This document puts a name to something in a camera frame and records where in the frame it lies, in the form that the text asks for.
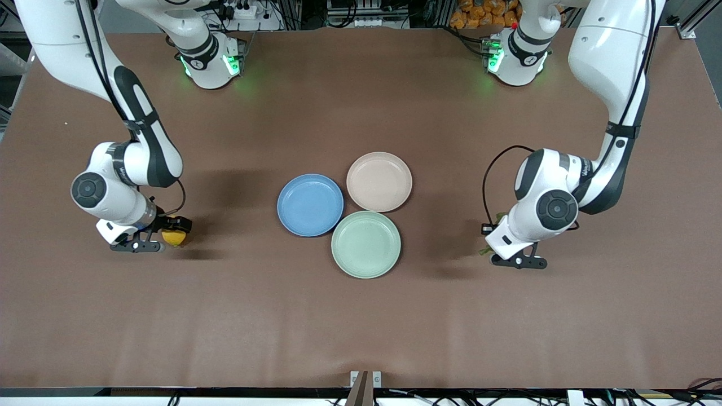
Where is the mint green round plate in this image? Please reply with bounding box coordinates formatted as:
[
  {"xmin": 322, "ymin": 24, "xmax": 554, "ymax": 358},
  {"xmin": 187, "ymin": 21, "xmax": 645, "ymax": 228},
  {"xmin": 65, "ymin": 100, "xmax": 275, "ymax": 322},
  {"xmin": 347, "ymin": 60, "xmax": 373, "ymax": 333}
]
[{"xmin": 331, "ymin": 210, "xmax": 402, "ymax": 280}]

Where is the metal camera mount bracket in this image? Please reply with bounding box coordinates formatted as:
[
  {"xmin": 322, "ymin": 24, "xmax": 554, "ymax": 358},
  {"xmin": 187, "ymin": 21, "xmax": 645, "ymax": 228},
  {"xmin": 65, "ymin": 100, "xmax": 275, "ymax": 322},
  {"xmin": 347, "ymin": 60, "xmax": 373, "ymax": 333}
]
[{"xmin": 345, "ymin": 370, "xmax": 382, "ymax": 406}]

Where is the pale pink round plate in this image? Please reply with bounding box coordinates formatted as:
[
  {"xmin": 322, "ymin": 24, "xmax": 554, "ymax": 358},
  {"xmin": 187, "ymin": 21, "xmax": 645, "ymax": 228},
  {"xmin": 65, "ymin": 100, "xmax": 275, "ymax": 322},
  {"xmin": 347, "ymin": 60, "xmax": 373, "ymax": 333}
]
[{"xmin": 346, "ymin": 151, "xmax": 413, "ymax": 213}]

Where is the bag of orange fruits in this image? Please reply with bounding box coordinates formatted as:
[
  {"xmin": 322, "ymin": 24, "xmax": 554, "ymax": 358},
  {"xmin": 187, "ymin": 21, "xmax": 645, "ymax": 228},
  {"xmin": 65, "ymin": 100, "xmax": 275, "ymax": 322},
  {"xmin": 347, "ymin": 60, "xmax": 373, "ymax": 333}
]
[{"xmin": 449, "ymin": 0, "xmax": 522, "ymax": 30}]

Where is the white power strip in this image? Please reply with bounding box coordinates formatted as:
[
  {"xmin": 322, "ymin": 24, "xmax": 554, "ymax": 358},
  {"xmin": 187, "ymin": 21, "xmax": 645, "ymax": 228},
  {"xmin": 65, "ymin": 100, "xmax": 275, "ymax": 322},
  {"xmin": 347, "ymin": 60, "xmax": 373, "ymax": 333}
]
[{"xmin": 217, "ymin": 0, "xmax": 261, "ymax": 19}]

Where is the blue round plate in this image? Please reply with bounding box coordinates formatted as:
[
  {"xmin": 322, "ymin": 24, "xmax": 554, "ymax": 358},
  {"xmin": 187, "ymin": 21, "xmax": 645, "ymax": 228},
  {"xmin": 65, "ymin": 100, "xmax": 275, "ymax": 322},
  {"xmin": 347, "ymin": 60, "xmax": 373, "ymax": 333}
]
[{"xmin": 276, "ymin": 173, "xmax": 345, "ymax": 237}]

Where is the green lettuce leaf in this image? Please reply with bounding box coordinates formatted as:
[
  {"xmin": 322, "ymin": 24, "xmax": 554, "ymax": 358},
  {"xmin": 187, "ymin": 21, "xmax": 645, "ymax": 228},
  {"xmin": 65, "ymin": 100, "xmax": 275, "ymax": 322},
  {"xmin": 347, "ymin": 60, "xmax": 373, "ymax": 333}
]
[{"xmin": 478, "ymin": 212, "xmax": 507, "ymax": 257}]

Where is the brown table cover sheet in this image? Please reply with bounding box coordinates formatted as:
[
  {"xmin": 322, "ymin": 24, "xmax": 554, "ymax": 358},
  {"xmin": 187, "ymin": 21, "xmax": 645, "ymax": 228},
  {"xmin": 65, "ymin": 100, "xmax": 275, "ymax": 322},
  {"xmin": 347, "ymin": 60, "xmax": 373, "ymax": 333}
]
[{"xmin": 0, "ymin": 28, "xmax": 722, "ymax": 390}]

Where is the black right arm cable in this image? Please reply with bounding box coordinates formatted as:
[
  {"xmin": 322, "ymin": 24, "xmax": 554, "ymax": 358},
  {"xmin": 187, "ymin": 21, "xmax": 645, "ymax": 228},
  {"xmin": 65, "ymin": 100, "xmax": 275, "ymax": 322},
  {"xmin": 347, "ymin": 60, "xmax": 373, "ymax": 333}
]
[{"xmin": 75, "ymin": 0, "xmax": 187, "ymax": 218}]

